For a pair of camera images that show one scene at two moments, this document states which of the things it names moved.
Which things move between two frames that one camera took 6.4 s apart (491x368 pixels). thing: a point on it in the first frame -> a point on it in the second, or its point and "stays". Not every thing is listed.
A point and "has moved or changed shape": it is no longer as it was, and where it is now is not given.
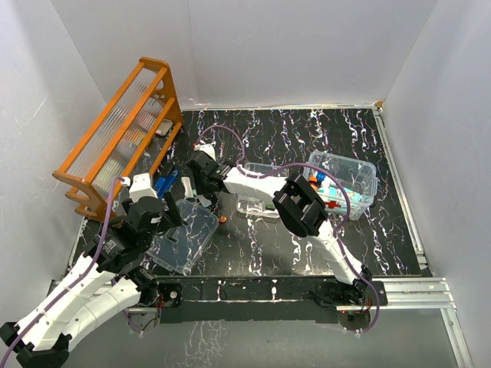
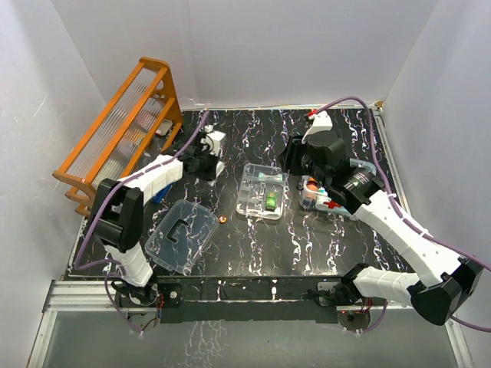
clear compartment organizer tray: [261, 206] stays
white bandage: [204, 202] has moved or changed shape
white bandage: [188, 190] has moved or changed shape
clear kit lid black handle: [179, 248] stays
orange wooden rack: [130, 141] stays
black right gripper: [201, 189] -> [289, 158]
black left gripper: [173, 211] -> [211, 175]
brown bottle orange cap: [313, 182] stays
